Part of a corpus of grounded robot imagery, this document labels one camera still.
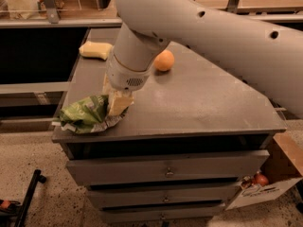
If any yellow sponge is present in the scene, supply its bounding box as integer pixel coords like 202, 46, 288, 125
79, 41, 113, 61

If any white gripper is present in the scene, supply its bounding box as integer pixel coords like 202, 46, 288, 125
102, 50, 151, 116

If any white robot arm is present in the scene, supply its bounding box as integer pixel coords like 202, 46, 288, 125
106, 0, 303, 117

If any middle grey drawer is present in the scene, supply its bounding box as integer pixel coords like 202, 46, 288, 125
87, 183, 240, 208

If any cardboard box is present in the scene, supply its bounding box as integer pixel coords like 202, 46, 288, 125
227, 132, 303, 210

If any metal shelf rail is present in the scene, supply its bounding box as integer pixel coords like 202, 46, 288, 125
1, 0, 303, 26

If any grey drawer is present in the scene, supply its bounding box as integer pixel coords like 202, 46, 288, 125
66, 150, 269, 185
101, 203, 225, 223
87, 183, 240, 208

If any white bag on shelf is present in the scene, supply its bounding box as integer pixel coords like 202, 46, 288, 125
6, 0, 39, 19

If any bottom grey drawer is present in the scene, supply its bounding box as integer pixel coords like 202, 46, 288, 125
101, 203, 225, 223

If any top grey drawer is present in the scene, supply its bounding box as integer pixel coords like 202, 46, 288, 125
66, 150, 269, 185

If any green jalapeno chip bag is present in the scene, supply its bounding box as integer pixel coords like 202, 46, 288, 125
52, 96, 127, 134

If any orange fruit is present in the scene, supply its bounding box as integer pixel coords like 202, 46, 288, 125
153, 50, 174, 72

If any red onion in box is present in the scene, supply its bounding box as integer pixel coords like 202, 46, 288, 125
254, 173, 269, 186

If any black stand on floor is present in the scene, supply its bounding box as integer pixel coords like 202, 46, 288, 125
0, 169, 46, 227

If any grey drawer cabinet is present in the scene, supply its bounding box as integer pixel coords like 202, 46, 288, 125
51, 26, 288, 225

